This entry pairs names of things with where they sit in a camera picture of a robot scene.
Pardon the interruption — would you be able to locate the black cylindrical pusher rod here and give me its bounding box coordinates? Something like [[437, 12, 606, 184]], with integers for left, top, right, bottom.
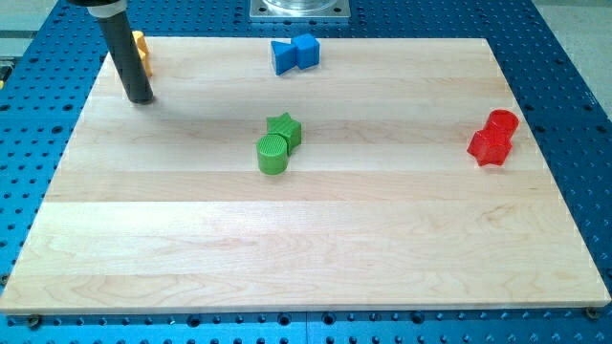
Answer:
[[87, 0, 154, 104]]

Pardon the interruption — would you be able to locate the light wooden board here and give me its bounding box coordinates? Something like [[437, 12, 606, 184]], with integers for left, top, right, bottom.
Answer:
[[1, 37, 610, 314]]

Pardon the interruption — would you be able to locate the yellow block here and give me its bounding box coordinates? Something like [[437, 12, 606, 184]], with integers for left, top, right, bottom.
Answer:
[[132, 31, 152, 77]]

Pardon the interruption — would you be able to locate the blue perforated table plate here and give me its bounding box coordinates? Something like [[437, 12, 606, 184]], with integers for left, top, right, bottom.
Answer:
[[1, 1, 611, 343]]

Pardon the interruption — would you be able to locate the blue triangular block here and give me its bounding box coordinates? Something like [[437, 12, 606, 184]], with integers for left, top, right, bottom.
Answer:
[[271, 41, 297, 75]]

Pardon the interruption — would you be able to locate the blue cube block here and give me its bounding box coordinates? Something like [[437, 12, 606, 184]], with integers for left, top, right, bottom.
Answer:
[[291, 33, 320, 70]]

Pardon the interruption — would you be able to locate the green star block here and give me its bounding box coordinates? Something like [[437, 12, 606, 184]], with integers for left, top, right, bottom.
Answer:
[[266, 113, 302, 156]]

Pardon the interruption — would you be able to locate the green cylinder block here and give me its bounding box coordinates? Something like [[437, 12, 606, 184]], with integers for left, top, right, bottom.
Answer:
[[256, 134, 289, 175]]

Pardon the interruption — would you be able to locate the red star block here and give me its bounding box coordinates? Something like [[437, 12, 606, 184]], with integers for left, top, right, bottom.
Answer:
[[467, 129, 513, 166]]

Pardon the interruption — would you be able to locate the red cylinder block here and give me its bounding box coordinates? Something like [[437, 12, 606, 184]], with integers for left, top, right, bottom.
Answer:
[[484, 109, 519, 141]]

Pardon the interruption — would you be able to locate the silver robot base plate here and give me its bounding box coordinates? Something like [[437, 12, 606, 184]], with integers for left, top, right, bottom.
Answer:
[[249, 0, 351, 20]]

